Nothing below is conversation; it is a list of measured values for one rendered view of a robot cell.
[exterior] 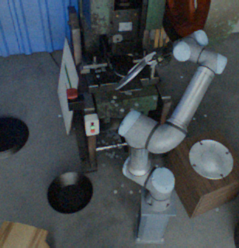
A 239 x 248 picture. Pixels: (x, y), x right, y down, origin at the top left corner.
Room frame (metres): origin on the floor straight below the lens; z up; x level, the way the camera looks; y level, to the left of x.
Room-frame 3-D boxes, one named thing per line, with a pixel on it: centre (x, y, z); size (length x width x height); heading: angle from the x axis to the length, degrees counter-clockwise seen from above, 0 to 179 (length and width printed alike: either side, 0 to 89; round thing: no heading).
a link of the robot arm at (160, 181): (0.76, -0.11, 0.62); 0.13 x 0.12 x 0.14; 66
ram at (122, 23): (1.45, 0.22, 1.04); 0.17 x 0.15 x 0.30; 24
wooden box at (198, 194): (1.13, -0.44, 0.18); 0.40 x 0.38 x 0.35; 31
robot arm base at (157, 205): (0.76, -0.12, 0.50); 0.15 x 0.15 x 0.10
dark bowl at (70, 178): (0.89, 0.44, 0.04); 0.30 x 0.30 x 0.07
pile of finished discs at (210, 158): (1.13, -0.44, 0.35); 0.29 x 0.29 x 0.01
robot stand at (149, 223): (0.76, -0.12, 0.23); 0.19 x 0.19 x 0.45; 8
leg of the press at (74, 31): (1.51, 0.54, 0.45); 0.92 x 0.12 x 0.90; 24
